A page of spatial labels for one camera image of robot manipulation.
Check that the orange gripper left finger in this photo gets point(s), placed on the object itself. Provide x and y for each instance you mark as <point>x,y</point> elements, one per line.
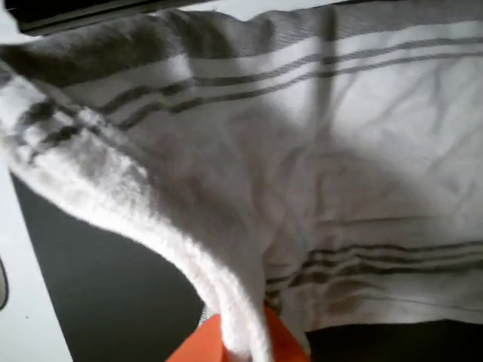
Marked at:
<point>200,343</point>

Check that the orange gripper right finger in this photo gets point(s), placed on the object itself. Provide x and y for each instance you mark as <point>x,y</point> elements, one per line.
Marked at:
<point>283,335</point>

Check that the white grey-striped towel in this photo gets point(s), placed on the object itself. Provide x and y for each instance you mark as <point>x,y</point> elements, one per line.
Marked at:
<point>287,169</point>

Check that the large black desk mat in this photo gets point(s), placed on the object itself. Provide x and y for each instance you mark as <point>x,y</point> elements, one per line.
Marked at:
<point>113,283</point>

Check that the black mechanical keyboard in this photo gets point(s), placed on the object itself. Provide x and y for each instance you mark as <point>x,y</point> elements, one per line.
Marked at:
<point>83,13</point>

